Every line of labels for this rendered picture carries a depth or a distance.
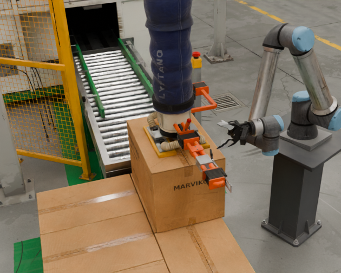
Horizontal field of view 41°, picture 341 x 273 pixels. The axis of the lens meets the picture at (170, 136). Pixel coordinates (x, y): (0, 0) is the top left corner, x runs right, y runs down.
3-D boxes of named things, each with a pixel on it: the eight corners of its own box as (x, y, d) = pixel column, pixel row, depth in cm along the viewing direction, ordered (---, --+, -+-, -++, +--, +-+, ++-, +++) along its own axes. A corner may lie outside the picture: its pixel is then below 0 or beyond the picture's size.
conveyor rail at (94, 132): (68, 66, 503) (65, 49, 493) (73, 65, 504) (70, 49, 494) (106, 187, 312) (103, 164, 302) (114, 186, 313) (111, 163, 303)
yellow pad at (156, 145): (143, 129, 270) (142, 121, 268) (159, 125, 273) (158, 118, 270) (158, 158, 242) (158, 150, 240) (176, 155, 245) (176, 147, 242)
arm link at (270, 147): (267, 146, 258) (267, 126, 252) (282, 154, 249) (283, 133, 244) (255, 152, 253) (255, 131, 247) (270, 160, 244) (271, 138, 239)
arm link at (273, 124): (284, 135, 242) (286, 117, 238) (263, 139, 239) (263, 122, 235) (276, 128, 250) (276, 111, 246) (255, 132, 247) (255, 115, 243)
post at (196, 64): (192, 166, 401) (190, 57, 349) (199, 164, 402) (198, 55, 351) (195, 170, 395) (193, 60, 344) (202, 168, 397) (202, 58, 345)
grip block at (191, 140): (177, 142, 236) (177, 132, 233) (195, 138, 238) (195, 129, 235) (182, 150, 229) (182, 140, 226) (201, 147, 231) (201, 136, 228)
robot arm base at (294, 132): (295, 124, 303) (296, 110, 299) (322, 131, 292) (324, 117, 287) (281, 135, 291) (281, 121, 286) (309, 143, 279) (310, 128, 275)
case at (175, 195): (132, 173, 301) (126, 119, 280) (190, 161, 310) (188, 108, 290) (156, 233, 251) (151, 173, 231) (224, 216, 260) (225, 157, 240)
